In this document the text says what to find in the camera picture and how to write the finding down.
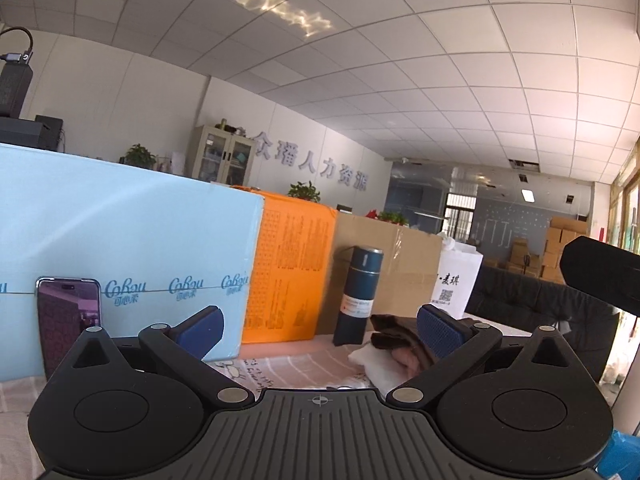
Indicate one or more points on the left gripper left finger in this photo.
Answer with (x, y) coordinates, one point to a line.
(200, 329)

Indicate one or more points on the dark blue thermos bottle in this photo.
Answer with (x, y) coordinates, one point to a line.
(358, 295)

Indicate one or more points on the white shopping bag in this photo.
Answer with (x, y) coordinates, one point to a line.
(458, 268)

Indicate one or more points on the pink knitted sweater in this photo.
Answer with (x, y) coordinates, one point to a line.
(408, 360)

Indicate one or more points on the stacked cardboard boxes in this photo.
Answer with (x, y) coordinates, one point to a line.
(543, 262)

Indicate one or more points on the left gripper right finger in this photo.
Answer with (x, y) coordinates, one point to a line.
(460, 350)

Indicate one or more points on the blue plastic parcel bag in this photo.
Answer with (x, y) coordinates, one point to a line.
(621, 458)

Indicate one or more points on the brown cardboard box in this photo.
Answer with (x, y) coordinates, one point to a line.
(408, 273)

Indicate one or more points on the white folded garment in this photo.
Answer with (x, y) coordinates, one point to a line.
(383, 371)

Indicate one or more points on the smartphone leaning on box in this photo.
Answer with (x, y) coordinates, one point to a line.
(65, 308)

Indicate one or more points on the light blue Cobou box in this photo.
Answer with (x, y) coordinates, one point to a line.
(161, 247)

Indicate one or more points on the grey glass door cabinet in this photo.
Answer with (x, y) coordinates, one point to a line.
(218, 156)

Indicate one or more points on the brown leather jacket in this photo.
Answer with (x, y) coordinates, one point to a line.
(391, 332)

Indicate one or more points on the black leather sofa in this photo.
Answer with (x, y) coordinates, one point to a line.
(588, 324)

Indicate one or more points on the orange printed box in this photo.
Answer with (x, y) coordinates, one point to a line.
(290, 267)

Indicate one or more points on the green potted plant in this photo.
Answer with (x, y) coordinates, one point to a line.
(304, 191)
(138, 156)

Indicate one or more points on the black power adapter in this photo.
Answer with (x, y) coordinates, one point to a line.
(16, 76)

